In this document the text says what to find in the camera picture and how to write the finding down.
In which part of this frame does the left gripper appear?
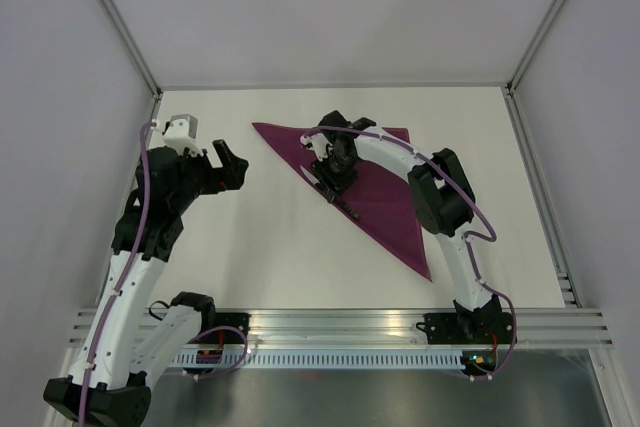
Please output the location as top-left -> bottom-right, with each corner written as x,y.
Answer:
170,140 -> 247,213

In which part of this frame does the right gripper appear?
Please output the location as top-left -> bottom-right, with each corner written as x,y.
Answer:
309,150 -> 359,203

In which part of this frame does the steel table knife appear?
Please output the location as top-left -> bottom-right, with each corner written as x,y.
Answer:
300,166 -> 360,222

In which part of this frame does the purple cloth napkin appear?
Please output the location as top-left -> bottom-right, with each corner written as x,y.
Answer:
252,122 -> 432,280

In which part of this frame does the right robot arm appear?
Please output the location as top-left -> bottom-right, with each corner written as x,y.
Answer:
300,111 -> 516,346

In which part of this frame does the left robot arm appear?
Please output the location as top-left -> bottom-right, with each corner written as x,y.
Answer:
43,140 -> 249,426

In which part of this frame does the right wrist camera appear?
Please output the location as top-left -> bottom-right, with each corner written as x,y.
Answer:
300,133 -> 332,161

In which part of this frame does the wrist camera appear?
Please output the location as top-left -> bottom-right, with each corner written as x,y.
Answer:
300,133 -> 332,161
153,114 -> 203,157

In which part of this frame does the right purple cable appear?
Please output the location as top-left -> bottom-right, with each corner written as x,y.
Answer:
299,125 -> 516,383

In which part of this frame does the purple cable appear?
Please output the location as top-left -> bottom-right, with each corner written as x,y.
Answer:
77,121 -> 161,427
299,125 -> 516,383

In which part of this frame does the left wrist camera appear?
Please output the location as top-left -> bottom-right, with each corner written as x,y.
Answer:
153,114 -> 203,157

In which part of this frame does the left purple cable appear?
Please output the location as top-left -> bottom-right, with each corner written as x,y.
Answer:
77,121 -> 161,427

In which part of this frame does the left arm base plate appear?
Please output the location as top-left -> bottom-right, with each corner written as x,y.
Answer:
207,312 -> 250,346

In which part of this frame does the left aluminium frame post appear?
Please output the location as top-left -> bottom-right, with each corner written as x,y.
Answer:
97,0 -> 162,100

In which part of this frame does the aluminium frame post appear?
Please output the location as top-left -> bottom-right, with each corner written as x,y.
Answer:
97,0 -> 162,100
503,0 -> 569,95

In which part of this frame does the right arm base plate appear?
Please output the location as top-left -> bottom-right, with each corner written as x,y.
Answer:
415,312 -> 514,346

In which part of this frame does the white slotted cable duct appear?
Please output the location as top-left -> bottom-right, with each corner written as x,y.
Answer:
169,350 -> 464,371

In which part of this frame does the right aluminium frame post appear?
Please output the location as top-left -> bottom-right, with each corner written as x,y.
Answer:
503,0 -> 569,95

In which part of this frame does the aluminium front rail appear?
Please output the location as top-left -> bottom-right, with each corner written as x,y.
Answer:
67,307 -> 614,348

